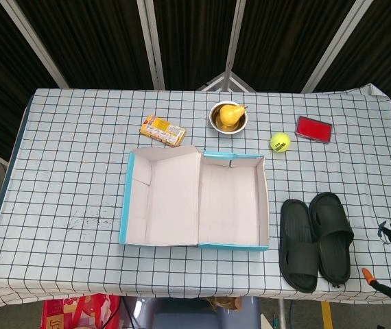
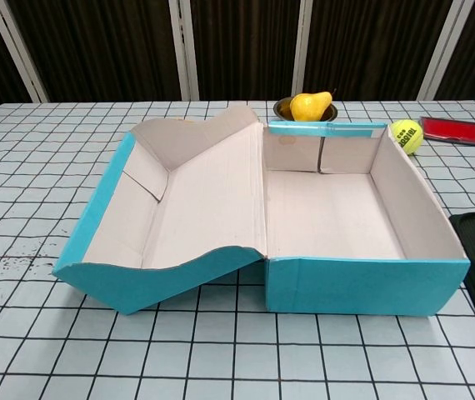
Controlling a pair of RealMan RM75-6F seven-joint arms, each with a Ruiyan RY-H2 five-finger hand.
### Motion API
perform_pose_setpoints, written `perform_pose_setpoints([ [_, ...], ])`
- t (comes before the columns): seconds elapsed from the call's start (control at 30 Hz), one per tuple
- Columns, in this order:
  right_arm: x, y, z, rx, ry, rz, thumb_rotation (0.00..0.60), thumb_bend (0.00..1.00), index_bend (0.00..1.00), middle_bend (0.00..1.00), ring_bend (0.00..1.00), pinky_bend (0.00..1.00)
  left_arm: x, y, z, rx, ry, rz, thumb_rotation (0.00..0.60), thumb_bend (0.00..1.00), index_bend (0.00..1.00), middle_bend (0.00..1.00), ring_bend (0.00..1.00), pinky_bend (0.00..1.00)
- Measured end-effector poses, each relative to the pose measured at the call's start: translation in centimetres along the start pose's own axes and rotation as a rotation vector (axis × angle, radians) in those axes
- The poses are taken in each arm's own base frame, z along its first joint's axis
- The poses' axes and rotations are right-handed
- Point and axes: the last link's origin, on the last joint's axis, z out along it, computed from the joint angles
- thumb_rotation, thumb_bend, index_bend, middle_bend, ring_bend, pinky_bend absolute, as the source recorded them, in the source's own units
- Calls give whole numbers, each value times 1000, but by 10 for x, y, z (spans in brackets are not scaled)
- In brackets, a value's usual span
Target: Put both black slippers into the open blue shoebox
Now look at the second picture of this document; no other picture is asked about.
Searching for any white screen frame post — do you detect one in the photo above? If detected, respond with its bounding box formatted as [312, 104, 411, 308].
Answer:
[416, 0, 473, 101]
[166, 0, 193, 102]
[0, 0, 51, 103]
[292, 0, 322, 101]

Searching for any red ink pad case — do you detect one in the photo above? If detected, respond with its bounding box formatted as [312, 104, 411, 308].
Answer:
[419, 116, 475, 147]

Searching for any small metal bowl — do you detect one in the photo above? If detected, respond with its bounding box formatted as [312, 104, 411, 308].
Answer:
[272, 96, 339, 124]

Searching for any yellow tennis ball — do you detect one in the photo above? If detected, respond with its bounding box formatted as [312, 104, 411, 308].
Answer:
[389, 118, 424, 156]

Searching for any checked light blue tablecloth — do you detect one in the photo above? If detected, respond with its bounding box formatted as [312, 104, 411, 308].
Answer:
[0, 98, 475, 400]

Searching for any light blue shoe box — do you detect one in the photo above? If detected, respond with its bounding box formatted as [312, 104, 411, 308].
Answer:
[51, 104, 471, 318]

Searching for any yellow pear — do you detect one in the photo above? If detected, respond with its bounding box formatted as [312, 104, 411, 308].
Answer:
[290, 91, 333, 123]

